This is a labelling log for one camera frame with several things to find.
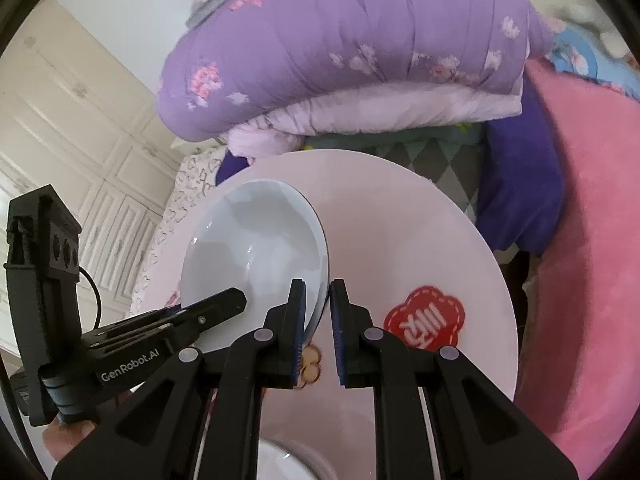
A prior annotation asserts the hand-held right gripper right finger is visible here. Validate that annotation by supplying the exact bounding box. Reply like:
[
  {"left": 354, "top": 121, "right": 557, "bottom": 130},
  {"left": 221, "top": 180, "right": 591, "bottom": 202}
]
[{"left": 327, "top": 278, "right": 579, "bottom": 480}]

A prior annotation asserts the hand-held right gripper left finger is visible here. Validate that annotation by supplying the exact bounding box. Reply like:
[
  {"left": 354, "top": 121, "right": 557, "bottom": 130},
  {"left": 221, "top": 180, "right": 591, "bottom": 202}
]
[{"left": 52, "top": 278, "right": 307, "bottom": 480}]

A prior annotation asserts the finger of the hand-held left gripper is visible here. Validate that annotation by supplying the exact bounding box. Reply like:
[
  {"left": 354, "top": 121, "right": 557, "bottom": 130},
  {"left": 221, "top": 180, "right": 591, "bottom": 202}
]
[{"left": 125, "top": 287, "right": 248, "bottom": 348}]

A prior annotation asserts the white bowl with grey rim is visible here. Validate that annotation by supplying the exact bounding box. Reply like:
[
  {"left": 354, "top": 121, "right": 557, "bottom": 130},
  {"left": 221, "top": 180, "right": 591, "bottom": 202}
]
[{"left": 180, "top": 177, "right": 331, "bottom": 356}]

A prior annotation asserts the large grey-rimmed plate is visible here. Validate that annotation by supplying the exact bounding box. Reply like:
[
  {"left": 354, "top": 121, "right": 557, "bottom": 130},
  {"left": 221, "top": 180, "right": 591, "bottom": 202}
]
[{"left": 257, "top": 439, "right": 341, "bottom": 480}]

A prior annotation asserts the person's left hand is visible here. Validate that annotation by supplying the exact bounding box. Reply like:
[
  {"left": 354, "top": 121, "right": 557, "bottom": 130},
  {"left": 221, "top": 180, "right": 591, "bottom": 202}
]
[{"left": 42, "top": 416, "right": 97, "bottom": 463}]

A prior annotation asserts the round pink table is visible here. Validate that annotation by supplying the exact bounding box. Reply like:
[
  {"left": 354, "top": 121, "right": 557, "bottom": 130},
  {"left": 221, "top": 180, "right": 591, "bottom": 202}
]
[{"left": 132, "top": 149, "right": 519, "bottom": 480}]

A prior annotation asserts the white wardrobe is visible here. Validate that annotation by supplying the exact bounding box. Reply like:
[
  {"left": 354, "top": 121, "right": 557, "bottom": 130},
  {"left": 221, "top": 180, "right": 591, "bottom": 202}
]
[{"left": 0, "top": 0, "right": 183, "bottom": 361}]

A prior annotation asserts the teal grey diamond-pattern cloth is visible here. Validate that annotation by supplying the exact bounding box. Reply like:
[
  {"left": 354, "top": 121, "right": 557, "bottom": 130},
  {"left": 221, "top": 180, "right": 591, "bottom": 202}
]
[{"left": 300, "top": 127, "right": 483, "bottom": 221}]

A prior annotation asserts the dark purple cloth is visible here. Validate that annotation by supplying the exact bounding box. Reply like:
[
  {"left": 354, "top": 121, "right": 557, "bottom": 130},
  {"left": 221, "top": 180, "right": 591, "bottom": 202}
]
[{"left": 475, "top": 115, "right": 566, "bottom": 256}]

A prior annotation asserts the pink blanket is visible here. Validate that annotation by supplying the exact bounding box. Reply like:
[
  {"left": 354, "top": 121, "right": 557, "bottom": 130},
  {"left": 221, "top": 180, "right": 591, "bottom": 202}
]
[{"left": 515, "top": 57, "right": 640, "bottom": 480}]

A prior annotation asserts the purple floral quilt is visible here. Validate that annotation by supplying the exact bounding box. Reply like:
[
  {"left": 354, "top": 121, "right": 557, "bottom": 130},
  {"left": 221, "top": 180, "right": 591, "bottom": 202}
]
[{"left": 156, "top": 0, "right": 551, "bottom": 158}]

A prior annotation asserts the blue cartoon cloth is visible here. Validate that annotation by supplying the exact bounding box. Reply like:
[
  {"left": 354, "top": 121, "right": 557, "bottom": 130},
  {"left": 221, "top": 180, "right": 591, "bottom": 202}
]
[{"left": 547, "top": 25, "right": 640, "bottom": 106}]

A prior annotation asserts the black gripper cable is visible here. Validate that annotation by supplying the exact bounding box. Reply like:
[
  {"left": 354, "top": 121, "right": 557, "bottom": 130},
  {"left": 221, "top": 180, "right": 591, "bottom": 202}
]
[{"left": 77, "top": 265, "right": 104, "bottom": 333}]

